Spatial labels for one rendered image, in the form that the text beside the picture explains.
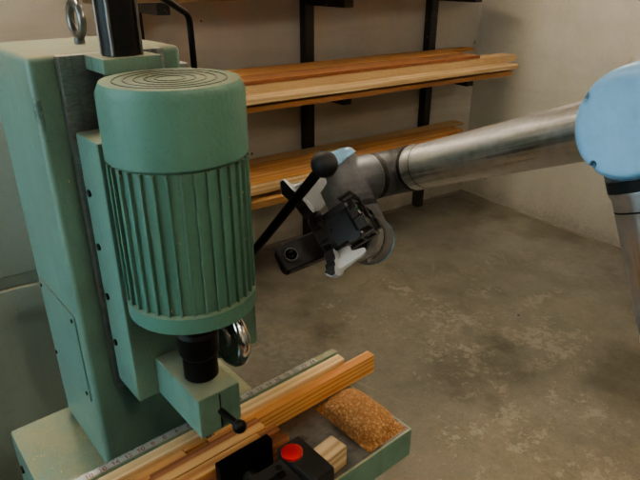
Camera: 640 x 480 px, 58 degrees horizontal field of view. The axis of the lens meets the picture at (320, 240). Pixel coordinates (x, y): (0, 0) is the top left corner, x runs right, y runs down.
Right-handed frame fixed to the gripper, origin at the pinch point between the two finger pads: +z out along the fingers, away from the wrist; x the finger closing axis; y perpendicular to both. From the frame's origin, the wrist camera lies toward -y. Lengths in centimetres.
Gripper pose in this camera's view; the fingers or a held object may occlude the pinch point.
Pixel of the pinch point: (301, 230)
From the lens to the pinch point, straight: 78.2
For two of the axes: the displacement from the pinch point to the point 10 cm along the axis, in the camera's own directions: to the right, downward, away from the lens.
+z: -3.0, -0.8, -9.5
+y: 8.3, -5.2, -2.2
